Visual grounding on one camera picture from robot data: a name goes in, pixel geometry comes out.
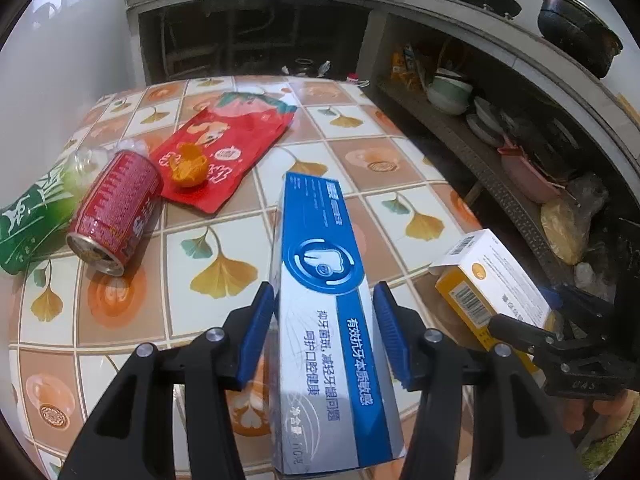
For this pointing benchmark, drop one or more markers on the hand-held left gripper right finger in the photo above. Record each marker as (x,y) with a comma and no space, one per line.
(395,340)

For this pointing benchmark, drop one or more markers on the yellow white carton box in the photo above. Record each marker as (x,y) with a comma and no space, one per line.
(500,270)

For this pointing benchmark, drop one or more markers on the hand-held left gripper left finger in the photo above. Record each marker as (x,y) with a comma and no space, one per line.
(255,330)

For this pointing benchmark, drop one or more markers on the blue white toothpaste box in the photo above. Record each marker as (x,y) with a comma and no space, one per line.
(325,270)

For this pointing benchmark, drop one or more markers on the stack of green white bowls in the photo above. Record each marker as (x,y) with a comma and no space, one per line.
(447,97)

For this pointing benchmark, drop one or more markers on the red drink can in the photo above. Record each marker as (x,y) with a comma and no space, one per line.
(117,205)

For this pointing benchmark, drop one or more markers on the stack of white plates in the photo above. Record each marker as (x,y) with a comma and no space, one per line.
(485,125)

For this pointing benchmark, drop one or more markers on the wooden cutting board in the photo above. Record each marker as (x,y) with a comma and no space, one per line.
(631,110)

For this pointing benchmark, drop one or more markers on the grey concrete counter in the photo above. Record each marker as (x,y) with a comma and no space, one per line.
(505,45)

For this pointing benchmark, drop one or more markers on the bag of yellow round cakes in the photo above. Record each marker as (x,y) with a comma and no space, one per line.
(562,230)

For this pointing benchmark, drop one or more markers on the orange peel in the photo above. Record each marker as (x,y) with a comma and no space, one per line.
(190,167)

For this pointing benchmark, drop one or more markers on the red plastic scoop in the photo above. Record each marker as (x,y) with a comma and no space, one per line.
(507,150)

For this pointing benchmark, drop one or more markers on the orange packets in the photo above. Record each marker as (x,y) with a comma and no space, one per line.
(400,67)

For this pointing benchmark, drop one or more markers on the person's right hand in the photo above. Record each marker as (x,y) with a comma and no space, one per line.
(615,410)

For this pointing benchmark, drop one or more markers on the red snack bag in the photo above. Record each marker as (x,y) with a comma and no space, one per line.
(240,130)

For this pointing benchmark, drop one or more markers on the green snack packet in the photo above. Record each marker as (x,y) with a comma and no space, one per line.
(30,220)

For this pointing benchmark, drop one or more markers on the pink plastic basin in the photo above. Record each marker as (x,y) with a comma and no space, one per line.
(525,175)

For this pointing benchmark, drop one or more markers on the white crumpled wad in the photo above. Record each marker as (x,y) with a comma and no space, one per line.
(131,147)

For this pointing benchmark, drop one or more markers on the black cooking pot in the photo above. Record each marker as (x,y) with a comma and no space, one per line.
(575,30)

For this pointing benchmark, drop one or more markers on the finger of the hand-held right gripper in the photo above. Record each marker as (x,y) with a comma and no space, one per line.
(520,332)
(585,300)

